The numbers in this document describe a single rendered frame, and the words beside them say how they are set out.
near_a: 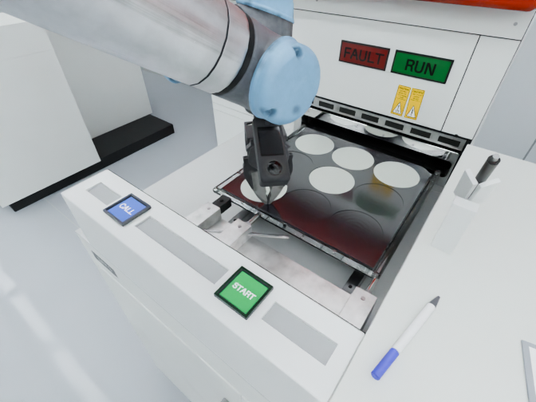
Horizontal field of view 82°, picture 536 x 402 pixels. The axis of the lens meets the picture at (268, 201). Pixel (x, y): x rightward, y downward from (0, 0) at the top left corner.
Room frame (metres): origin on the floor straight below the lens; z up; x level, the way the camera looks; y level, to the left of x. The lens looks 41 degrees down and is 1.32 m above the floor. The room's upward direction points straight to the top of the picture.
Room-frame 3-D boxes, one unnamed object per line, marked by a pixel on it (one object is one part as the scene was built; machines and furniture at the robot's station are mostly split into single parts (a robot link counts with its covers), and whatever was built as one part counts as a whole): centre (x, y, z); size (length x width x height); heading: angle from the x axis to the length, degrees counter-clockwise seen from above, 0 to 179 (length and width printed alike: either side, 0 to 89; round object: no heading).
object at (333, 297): (0.33, 0.01, 0.87); 0.36 x 0.08 x 0.03; 53
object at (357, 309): (0.23, -0.13, 0.89); 0.08 x 0.03 x 0.03; 143
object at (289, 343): (0.30, 0.13, 0.89); 0.55 x 0.09 x 0.14; 53
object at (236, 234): (0.38, 0.07, 0.89); 0.08 x 0.03 x 0.03; 143
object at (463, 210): (0.31, -0.27, 1.03); 0.06 x 0.04 x 0.13; 143
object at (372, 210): (0.55, -0.14, 0.90); 0.34 x 0.34 x 0.01; 53
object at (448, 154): (0.73, -0.26, 0.89); 0.44 x 0.02 x 0.10; 53
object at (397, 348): (0.17, -0.16, 0.97); 0.14 x 0.01 x 0.01; 131
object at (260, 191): (0.48, 0.02, 0.95); 0.06 x 0.03 x 0.09; 8
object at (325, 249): (0.41, -0.03, 0.90); 0.38 x 0.01 x 0.01; 53
